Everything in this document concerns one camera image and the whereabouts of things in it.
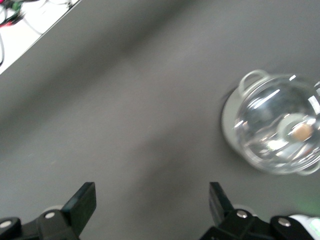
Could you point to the dark grey table mat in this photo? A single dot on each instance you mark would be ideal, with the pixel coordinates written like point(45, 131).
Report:
point(125, 100)

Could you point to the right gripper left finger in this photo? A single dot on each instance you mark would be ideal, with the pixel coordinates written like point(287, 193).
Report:
point(80, 207)

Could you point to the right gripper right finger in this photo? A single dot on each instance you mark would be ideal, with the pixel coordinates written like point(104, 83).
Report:
point(220, 207)

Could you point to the green connector block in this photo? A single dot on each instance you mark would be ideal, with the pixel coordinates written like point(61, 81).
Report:
point(17, 4)

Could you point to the glass lid with wooden knob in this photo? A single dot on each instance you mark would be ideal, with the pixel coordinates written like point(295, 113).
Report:
point(262, 112)

